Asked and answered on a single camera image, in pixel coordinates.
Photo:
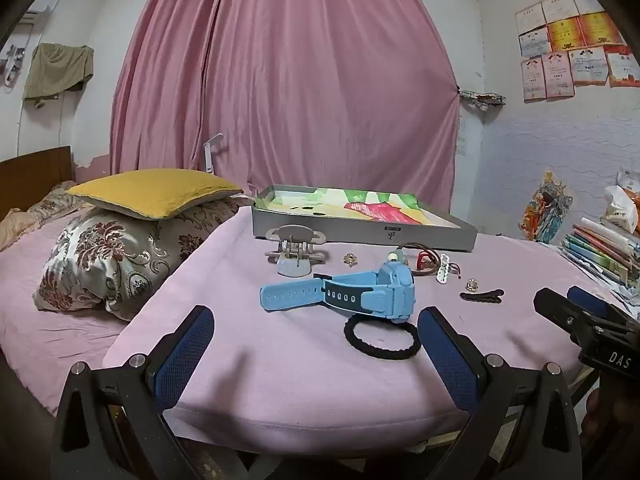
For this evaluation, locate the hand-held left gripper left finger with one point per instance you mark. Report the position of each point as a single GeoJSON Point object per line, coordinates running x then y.
{"type": "Point", "coordinates": [182, 360]}

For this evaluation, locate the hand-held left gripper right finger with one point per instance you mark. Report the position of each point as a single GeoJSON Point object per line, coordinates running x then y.
{"type": "Point", "coordinates": [447, 357]}

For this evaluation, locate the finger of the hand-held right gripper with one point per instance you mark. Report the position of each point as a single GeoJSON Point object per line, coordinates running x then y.
{"type": "Point", "coordinates": [587, 300]}
{"type": "Point", "coordinates": [562, 312]}

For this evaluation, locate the blue wrist watch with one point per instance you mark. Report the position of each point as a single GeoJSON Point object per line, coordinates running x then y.
{"type": "Point", "coordinates": [395, 285]}

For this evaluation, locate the grey hair claw clip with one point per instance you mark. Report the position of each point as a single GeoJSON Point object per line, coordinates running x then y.
{"type": "Point", "coordinates": [295, 266]}

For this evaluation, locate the grey tray with colourful lining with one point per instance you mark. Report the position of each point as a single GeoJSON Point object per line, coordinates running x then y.
{"type": "Point", "coordinates": [360, 236]}

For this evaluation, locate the stack of books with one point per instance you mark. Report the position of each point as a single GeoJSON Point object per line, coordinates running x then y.
{"type": "Point", "coordinates": [595, 250]}

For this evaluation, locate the black hair clip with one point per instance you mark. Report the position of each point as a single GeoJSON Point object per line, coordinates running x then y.
{"type": "Point", "coordinates": [482, 297]}

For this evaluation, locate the white hair clip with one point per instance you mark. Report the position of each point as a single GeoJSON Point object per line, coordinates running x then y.
{"type": "Point", "coordinates": [443, 272]}

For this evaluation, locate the pink blanket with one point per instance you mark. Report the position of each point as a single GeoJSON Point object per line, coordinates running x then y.
{"type": "Point", "coordinates": [280, 360]}

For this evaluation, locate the white plastic bag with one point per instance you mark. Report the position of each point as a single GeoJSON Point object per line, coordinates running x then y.
{"type": "Point", "coordinates": [622, 207]}

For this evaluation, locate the colourful paper figure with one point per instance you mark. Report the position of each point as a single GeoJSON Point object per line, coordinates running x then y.
{"type": "Point", "coordinates": [547, 205]}

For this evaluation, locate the floral satin pillow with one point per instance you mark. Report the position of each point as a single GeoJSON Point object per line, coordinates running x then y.
{"type": "Point", "coordinates": [100, 255]}

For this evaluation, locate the pink bed sheet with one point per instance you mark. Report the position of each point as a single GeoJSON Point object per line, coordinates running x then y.
{"type": "Point", "coordinates": [30, 310]}

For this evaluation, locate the yellow pillow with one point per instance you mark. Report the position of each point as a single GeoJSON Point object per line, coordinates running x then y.
{"type": "Point", "coordinates": [150, 192]}

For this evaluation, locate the floral quilt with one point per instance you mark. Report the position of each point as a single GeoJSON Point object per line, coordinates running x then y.
{"type": "Point", "coordinates": [50, 205]}

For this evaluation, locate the white folding lamp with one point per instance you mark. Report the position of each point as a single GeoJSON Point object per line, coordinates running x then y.
{"type": "Point", "coordinates": [207, 157]}

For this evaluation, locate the beige blanket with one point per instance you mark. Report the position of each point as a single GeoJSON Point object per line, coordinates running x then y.
{"type": "Point", "coordinates": [15, 230]}

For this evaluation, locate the wooden headboard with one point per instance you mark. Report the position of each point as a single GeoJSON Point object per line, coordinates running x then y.
{"type": "Point", "coordinates": [35, 175]}

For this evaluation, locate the pink curtain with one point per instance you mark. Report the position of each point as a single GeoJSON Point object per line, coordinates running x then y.
{"type": "Point", "coordinates": [290, 85]}

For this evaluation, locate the olive hanging cloth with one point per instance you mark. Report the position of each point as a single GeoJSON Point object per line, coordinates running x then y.
{"type": "Point", "coordinates": [57, 70]}

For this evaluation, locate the white air conditioner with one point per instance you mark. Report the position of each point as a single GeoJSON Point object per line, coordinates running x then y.
{"type": "Point", "coordinates": [30, 17]}

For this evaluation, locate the group of wall certificates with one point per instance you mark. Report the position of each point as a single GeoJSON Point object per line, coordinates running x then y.
{"type": "Point", "coordinates": [565, 35]}

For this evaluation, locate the white wall-mounted device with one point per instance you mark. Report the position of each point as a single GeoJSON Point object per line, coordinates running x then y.
{"type": "Point", "coordinates": [12, 67]}

